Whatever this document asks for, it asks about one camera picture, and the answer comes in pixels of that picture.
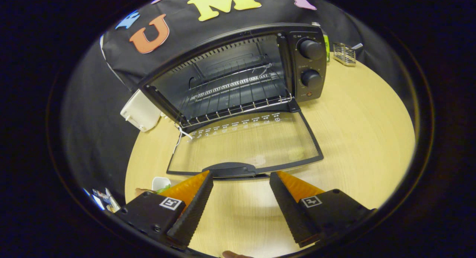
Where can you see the white pop-up toaster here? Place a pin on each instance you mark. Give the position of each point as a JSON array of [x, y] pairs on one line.
[[141, 113]]

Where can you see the metal spoon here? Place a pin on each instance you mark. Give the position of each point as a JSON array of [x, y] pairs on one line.
[[357, 46]]

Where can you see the black toaster oven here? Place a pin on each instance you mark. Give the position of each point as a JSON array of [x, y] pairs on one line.
[[308, 83]]

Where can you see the small white square plate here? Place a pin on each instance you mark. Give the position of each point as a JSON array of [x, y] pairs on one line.
[[160, 181]]

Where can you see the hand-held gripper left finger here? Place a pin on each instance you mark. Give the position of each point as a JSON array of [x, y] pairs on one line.
[[193, 213]]

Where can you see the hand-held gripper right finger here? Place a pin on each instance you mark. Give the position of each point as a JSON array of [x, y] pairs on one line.
[[290, 209]]

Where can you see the black backdrop cloth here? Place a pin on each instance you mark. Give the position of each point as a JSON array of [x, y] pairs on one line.
[[93, 139]]

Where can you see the white blue printed packet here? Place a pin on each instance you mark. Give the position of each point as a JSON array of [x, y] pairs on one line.
[[106, 200]]

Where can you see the metal oven rack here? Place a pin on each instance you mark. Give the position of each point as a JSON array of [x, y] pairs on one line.
[[238, 109]]

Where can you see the green label clear bottle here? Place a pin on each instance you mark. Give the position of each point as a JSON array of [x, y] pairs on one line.
[[327, 46]]

